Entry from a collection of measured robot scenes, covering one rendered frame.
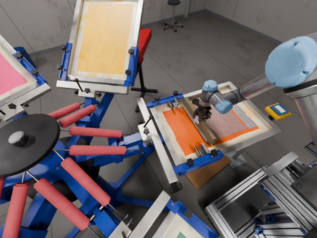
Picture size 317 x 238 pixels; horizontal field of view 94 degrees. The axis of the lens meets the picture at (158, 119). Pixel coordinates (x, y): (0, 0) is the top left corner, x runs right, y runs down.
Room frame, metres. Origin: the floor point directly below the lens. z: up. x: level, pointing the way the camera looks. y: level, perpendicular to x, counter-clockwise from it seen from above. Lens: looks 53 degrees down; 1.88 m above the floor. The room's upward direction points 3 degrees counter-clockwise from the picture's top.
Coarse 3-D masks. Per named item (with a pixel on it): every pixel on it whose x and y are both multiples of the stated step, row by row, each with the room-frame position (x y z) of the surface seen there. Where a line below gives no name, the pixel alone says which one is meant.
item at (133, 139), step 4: (128, 136) 0.51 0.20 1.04; (132, 136) 0.51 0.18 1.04; (136, 136) 0.51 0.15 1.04; (140, 136) 0.50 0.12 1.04; (124, 140) 0.48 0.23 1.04; (128, 140) 0.48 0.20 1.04; (132, 140) 0.48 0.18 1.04; (136, 140) 0.48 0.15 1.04; (140, 140) 0.48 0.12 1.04; (128, 144) 0.45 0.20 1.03; (132, 144) 0.46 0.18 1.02; (136, 144) 0.47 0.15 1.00
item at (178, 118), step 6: (180, 108) 0.81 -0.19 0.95; (168, 114) 0.75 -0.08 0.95; (174, 114) 0.75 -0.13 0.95; (180, 114) 0.74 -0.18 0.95; (186, 114) 0.74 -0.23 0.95; (216, 114) 0.72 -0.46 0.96; (222, 114) 0.72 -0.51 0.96; (168, 120) 0.69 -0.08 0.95; (174, 120) 0.68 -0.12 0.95; (180, 120) 0.68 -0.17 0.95; (186, 120) 0.68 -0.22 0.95; (174, 126) 0.63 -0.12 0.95; (180, 126) 0.63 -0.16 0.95; (186, 126) 0.63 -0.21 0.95
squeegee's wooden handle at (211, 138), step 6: (186, 102) 0.78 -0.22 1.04; (186, 108) 0.77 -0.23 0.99; (192, 108) 0.71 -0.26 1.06; (192, 114) 0.68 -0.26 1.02; (198, 120) 0.61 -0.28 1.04; (198, 126) 0.60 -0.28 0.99; (204, 126) 0.55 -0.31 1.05; (204, 132) 0.53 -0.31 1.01; (210, 132) 0.50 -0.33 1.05; (210, 138) 0.47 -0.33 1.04; (216, 138) 0.46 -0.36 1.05; (210, 144) 0.45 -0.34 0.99
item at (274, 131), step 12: (228, 84) 1.03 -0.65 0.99; (192, 96) 0.92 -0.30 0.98; (156, 108) 0.81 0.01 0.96; (252, 108) 0.74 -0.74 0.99; (156, 120) 0.67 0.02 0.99; (264, 120) 0.62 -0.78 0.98; (276, 132) 0.51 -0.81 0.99; (168, 144) 0.46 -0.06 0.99; (240, 144) 0.44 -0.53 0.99; (252, 144) 0.45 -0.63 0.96
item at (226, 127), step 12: (216, 120) 0.66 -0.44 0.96; (228, 120) 0.66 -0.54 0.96; (240, 120) 0.65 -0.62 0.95; (252, 120) 0.65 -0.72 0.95; (180, 132) 0.57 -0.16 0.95; (192, 132) 0.57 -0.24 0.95; (216, 132) 0.56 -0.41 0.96; (228, 132) 0.55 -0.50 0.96; (240, 132) 0.55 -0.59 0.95; (180, 144) 0.48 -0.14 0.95; (192, 144) 0.47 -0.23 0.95
